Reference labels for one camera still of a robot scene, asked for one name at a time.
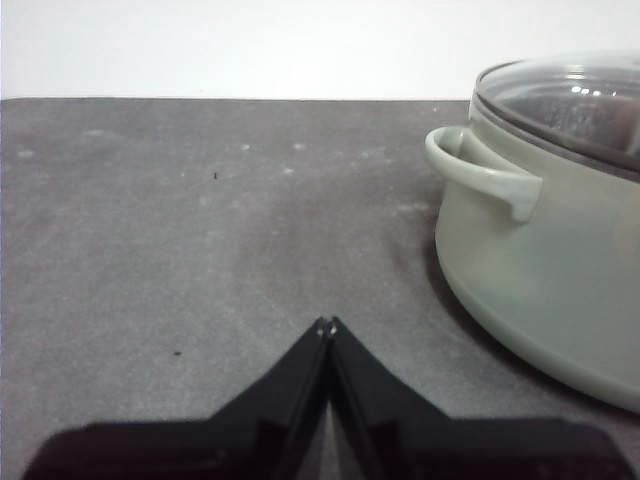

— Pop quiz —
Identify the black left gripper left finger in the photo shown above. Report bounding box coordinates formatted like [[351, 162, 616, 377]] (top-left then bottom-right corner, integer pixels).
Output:
[[22, 316, 332, 480]]

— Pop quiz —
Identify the glass lid with green knob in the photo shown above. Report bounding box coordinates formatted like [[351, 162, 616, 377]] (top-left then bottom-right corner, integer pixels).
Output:
[[472, 49, 640, 174]]

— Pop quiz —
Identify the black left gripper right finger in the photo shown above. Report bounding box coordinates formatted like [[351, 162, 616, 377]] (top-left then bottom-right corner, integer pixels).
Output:
[[328, 315, 629, 480]]

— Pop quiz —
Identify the pale green electric cooking pot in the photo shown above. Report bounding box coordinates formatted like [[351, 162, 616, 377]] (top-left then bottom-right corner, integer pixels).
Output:
[[424, 74, 640, 414]]

